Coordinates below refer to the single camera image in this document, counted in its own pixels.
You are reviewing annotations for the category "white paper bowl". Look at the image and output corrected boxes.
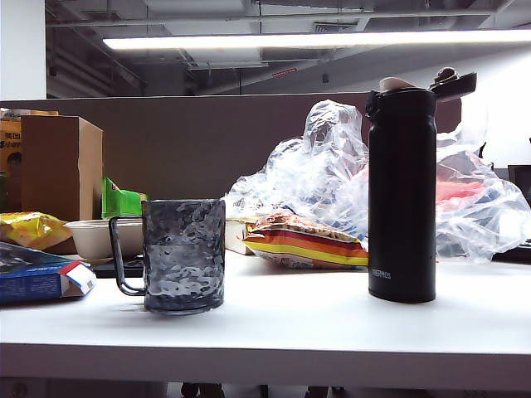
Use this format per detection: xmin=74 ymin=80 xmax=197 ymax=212
xmin=64 ymin=218 xmax=144 ymax=260

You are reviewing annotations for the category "clear crumpled plastic bag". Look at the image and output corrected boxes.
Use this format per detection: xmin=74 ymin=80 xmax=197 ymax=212
xmin=226 ymin=99 xmax=531 ymax=265

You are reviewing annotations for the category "yellow printed carton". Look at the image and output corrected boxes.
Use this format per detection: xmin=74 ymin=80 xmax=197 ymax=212
xmin=0 ymin=108 xmax=59 ymax=212

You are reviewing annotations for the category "orange packet inside bag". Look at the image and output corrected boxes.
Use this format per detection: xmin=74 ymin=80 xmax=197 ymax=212
xmin=435 ymin=178 xmax=486 ymax=204

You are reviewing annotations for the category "long ceiling light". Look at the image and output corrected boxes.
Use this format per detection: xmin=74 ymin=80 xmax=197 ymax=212
xmin=101 ymin=28 xmax=531 ymax=51

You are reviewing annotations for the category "black monitor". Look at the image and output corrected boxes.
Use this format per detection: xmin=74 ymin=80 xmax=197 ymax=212
xmin=508 ymin=164 xmax=531 ymax=196

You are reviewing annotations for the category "blue product box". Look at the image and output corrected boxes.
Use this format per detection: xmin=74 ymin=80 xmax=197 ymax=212
xmin=0 ymin=241 xmax=97 ymax=304

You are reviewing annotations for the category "striped red yellow snack bag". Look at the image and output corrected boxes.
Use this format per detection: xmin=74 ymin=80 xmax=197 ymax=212
xmin=242 ymin=211 xmax=370 ymax=269

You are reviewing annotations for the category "green snack packet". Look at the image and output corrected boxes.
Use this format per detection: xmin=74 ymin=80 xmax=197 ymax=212
xmin=101 ymin=176 xmax=149 ymax=220

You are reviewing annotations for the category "brown cardboard box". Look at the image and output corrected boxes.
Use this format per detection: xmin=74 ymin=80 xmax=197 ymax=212
xmin=20 ymin=114 xmax=104 ymax=222

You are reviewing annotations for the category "black flat tray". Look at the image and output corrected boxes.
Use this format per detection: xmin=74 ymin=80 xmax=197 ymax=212
xmin=91 ymin=255 xmax=146 ymax=278

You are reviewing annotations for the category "brown desk partition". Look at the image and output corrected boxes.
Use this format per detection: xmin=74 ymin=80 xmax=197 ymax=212
xmin=0 ymin=91 xmax=464 ymax=225

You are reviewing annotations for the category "black Thermos flask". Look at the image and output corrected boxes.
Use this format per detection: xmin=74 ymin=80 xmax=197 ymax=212
xmin=364 ymin=66 xmax=478 ymax=303

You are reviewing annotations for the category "black keyboard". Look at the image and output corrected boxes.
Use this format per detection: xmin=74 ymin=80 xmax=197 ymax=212
xmin=492 ymin=239 xmax=531 ymax=265

